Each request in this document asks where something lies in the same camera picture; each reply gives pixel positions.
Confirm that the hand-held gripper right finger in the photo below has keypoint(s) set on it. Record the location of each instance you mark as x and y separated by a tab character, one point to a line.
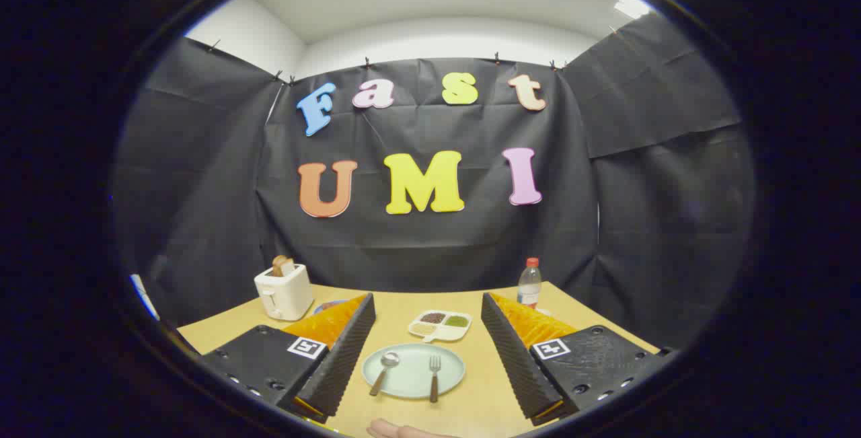
514	364

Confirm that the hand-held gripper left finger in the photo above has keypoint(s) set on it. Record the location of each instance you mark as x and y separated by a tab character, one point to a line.
343	364

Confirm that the blue plate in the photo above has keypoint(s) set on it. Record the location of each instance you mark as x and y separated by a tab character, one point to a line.
324	306

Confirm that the pale green plate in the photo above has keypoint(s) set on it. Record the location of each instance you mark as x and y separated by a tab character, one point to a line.
410	377

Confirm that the white divided dish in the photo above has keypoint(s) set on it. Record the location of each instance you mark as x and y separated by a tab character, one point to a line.
451	334

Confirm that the green mung beans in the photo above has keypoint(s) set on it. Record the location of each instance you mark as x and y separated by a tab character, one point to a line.
457	321

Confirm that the clear red-capped water bottle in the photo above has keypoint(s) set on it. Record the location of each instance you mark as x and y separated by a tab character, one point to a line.
529	286

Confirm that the pale yellow beans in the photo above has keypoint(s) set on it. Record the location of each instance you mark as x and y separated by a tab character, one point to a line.
423	328

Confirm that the white toaster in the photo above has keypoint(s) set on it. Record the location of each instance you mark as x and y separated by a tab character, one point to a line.
286	293

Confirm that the dark red beans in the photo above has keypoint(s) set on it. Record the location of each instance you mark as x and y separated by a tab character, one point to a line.
433	318

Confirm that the brown bread slice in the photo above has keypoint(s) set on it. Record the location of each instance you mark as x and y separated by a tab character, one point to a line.
281	265

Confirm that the black backdrop cloth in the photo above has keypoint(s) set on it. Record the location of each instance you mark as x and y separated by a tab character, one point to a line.
417	243

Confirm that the small ceiling light panel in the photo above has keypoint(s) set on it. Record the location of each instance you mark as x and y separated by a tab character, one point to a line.
632	6

